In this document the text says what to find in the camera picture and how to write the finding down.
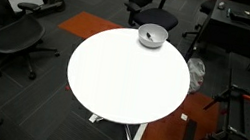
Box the black kick scooter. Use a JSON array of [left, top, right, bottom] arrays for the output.
[[17, 0, 67, 21]]

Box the small white paper piece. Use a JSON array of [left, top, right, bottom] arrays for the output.
[[180, 112, 189, 121]]

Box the grey computer mouse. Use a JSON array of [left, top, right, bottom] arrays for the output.
[[217, 1, 227, 11]]

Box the black desk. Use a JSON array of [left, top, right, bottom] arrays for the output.
[[183, 0, 250, 73]]

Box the white plastic bag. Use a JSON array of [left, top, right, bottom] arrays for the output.
[[182, 56, 208, 96]]

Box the white table base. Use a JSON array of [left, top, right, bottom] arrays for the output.
[[85, 112, 149, 140]]

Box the black padded office chair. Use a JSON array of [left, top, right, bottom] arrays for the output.
[[120, 0, 183, 36]]

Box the black swivel chair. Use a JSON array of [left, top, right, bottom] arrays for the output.
[[181, 0, 218, 43]]

